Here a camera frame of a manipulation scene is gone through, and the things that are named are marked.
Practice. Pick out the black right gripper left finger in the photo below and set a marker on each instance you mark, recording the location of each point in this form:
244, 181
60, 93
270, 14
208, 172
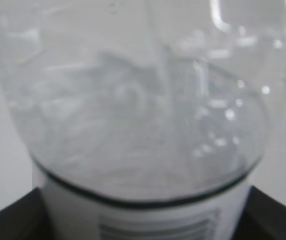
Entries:
25, 219

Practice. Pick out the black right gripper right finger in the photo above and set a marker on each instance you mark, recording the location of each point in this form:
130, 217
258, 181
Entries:
264, 218

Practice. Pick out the clear water bottle red label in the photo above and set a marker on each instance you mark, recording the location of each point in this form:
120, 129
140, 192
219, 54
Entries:
144, 118

